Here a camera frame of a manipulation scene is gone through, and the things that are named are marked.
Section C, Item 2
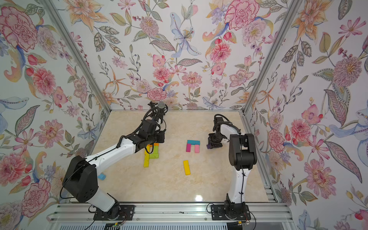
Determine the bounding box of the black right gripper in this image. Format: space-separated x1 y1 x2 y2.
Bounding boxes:
208 132 224 148

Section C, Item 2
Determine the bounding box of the yellow long block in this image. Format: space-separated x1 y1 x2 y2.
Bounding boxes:
143 155 150 168

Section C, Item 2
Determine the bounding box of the teal block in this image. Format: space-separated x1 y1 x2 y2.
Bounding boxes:
187 140 200 145

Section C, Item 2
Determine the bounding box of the magenta small block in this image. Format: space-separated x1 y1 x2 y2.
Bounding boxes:
186 143 191 152

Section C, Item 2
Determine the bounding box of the yellow short block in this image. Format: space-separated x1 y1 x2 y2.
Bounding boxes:
145 145 150 155

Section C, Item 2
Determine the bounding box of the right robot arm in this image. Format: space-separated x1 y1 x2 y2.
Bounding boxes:
207 114 257 221

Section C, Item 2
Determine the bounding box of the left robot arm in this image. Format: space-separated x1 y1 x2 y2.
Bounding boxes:
62 118 166 219

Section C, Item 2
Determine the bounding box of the black microphone tripod stand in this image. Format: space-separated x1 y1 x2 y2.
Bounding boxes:
143 102 158 120

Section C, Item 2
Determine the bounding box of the black mesh microphone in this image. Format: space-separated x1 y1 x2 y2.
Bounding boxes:
157 101 167 112

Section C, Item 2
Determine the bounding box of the light blue block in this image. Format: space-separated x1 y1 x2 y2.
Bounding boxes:
97 173 106 181

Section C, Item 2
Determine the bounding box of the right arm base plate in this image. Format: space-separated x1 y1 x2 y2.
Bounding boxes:
209 203 252 221

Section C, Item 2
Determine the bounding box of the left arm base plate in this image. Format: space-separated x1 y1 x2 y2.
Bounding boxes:
93 205 136 221

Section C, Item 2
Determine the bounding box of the aluminium front rail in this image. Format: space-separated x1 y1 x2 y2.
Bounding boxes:
46 202 293 223

